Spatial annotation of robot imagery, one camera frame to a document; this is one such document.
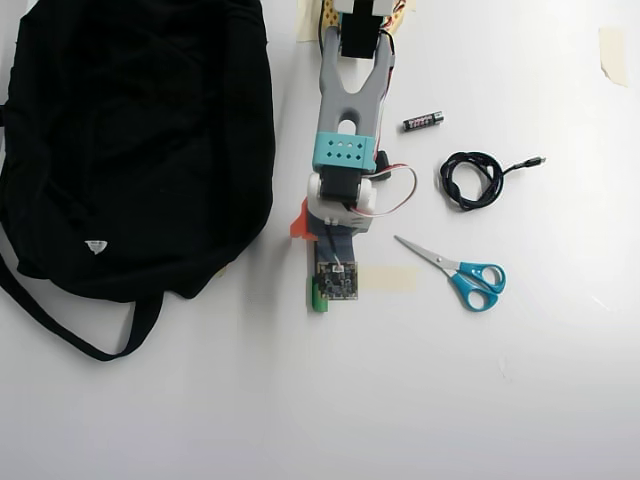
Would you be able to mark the bare camera circuit board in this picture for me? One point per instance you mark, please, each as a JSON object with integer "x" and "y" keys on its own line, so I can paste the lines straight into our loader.
{"x": 337, "y": 280}

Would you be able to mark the yellow perforated robot base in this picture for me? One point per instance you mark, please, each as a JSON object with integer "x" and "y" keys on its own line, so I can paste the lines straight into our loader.
{"x": 330, "y": 12}

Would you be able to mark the long beige masking tape strip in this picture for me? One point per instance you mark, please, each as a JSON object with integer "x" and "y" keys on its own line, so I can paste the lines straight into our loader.
{"x": 390, "y": 279}

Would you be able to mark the dark navy gripper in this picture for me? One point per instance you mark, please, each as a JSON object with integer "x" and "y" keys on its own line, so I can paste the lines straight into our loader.
{"x": 317, "y": 301}

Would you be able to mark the white grey teal robot arm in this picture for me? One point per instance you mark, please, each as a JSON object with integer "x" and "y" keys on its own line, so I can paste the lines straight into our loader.
{"x": 340, "y": 100}

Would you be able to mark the torn beige masking tape strip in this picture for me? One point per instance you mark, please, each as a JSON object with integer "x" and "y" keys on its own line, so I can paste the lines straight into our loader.
{"x": 614, "y": 55}

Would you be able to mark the green marker pen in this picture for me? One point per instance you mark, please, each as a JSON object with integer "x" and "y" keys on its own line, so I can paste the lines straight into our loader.
{"x": 316, "y": 305}

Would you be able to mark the black AAA battery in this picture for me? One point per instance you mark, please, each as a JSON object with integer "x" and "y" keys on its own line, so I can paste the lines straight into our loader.
{"x": 422, "y": 122}

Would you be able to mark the black fabric bag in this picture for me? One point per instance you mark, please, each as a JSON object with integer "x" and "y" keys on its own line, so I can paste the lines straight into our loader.
{"x": 125, "y": 150}

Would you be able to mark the beige masking tape piece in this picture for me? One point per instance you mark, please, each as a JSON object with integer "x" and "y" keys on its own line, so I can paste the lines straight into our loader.
{"x": 306, "y": 22}

